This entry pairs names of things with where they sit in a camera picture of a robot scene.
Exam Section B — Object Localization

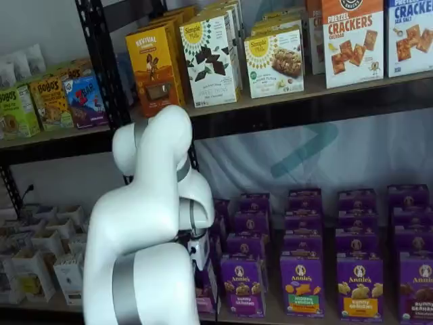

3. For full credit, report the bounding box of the yellow Bobo's box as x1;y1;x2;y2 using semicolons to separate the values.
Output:
28;76;75;133

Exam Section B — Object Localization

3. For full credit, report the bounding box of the blue Zbar box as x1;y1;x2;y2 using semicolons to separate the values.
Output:
63;73;110;130

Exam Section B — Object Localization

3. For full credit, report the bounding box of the black metal shelf rack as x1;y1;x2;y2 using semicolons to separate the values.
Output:
74;0;433;204
0;126;118;218

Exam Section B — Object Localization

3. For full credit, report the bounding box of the purple Annie's box orange patch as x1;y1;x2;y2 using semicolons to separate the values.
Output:
337;188;377;213
336;256;386;322
337;209;379;234
334;229;380;261

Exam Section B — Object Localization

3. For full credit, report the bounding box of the purple Annie's box pink patch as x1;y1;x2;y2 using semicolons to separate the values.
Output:
207;234;224;262
212;215;228;238
212;198;233;221
195;259;222;315

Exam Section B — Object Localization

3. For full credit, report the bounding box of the blue pretzel crackers box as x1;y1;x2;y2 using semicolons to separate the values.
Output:
386;0;433;79

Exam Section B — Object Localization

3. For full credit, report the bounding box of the green Bobo's box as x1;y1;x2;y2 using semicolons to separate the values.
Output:
0;83;41;140

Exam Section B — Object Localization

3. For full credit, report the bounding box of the orange pretzel crackers box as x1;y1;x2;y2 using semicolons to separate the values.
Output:
305;0;325;77
321;0;386;90

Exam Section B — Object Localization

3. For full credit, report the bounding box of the white backdrop sheet teal logo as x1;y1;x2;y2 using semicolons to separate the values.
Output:
194;110;433;238

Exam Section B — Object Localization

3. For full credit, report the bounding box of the white carton box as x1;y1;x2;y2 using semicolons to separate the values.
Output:
31;204;59;221
53;251;86;306
29;229;66;257
55;204;86;227
45;217;78;242
0;232;35;255
0;253;27;306
11;248;58;303
68;232;90;259

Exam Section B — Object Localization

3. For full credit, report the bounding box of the orange Revival box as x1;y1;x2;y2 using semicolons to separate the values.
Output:
148;4;199;102
124;24;186;118

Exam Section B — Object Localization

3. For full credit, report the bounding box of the purple Annie's chocolate bunnies box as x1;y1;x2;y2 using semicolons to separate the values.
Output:
386;183;430;210
391;205;433;230
393;225;433;262
397;258;433;323

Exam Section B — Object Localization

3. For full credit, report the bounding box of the Simple Mills bars box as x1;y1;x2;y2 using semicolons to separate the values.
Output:
250;19;304;37
259;10;305;22
244;28;305;100

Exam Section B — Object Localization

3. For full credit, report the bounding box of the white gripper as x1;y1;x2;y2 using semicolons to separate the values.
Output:
186;233;210;272

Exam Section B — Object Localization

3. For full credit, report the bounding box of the white pouch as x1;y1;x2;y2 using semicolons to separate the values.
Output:
0;62;17;89
24;43;47;74
5;51;30;83

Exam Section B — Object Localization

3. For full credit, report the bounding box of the orange Bobo's box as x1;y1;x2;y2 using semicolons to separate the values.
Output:
55;58;93;81

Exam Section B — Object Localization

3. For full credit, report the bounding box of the purple Annie's box green patch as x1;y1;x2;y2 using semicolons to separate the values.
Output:
282;232;325;259
279;255;325;319
283;209;323;237
288;188;323;213

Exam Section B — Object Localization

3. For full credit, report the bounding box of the Simple Mills sweet thins box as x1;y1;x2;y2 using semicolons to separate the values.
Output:
179;14;240;108
197;0;245;94

